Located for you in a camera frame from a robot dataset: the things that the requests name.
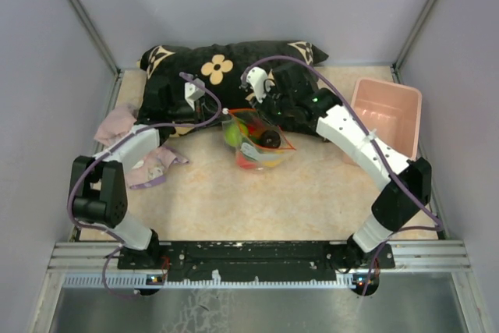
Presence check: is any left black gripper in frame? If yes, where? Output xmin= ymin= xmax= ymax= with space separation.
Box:
xmin=165 ymin=94 xmax=231 ymax=130

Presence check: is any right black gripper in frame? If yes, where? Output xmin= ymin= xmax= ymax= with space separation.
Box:
xmin=249 ymin=83 xmax=293 ymax=128

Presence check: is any dark mangosteen toy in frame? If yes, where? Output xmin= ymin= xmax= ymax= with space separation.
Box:
xmin=258 ymin=129 xmax=281 ymax=149

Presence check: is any red yellow toy mango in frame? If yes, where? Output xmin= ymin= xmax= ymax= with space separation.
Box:
xmin=246 ymin=119 xmax=269 ymax=143

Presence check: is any clear zip bag orange zipper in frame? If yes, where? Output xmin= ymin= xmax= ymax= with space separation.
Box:
xmin=221 ymin=108 xmax=296 ymax=170

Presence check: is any yellow toy lemon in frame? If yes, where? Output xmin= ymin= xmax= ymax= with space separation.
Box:
xmin=261 ymin=158 xmax=283 ymax=168

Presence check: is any light green toy fruit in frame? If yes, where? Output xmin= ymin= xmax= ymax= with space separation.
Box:
xmin=223 ymin=122 xmax=249 ymax=147

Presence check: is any red toy apple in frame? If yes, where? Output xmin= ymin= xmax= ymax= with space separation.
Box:
xmin=235 ymin=154 xmax=257 ymax=169

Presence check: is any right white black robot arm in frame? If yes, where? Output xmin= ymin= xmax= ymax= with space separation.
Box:
xmin=242 ymin=67 xmax=432 ymax=267

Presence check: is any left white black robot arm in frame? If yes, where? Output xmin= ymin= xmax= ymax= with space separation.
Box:
xmin=67 ymin=73 xmax=222 ymax=268

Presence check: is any black floral pillow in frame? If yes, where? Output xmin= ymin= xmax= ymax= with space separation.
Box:
xmin=137 ymin=41 xmax=328 ymax=125

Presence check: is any pink purple cloth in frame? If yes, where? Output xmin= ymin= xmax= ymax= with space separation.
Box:
xmin=94 ymin=103 xmax=189 ymax=190

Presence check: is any pink plastic bin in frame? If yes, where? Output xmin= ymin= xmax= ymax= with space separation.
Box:
xmin=351 ymin=78 xmax=422 ymax=160

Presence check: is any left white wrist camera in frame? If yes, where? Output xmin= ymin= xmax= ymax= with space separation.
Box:
xmin=184 ymin=79 xmax=205 ymax=111

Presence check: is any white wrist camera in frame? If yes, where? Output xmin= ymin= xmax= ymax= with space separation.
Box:
xmin=239 ymin=67 xmax=274 ymax=104
xmin=184 ymin=79 xmax=205 ymax=111

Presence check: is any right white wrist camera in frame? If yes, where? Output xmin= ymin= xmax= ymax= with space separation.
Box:
xmin=239 ymin=67 xmax=274 ymax=104

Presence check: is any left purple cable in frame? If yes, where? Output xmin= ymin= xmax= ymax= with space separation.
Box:
xmin=65 ymin=71 xmax=224 ymax=301

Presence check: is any purple cable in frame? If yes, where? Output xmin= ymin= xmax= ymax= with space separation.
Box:
xmin=65 ymin=71 xmax=224 ymax=301
xmin=239 ymin=55 xmax=444 ymax=297

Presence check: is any left aluminium corner post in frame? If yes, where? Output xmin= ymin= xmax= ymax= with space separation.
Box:
xmin=67 ymin=0 xmax=121 ymax=76

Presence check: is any aluminium corner post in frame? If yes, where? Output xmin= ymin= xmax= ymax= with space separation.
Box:
xmin=67 ymin=0 xmax=121 ymax=76
xmin=391 ymin=0 xmax=439 ymax=73

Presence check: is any right aluminium corner post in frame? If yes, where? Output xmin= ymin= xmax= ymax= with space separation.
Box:
xmin=391 ymin=0 xmax=439 ymax=73

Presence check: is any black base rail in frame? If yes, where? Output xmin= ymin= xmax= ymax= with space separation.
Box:
xmin=118 ymin=235 xmax=395 ymax=294

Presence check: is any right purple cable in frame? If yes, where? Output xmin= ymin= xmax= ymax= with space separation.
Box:
xmin=239 ymin=55 xmax=444 ymax=297

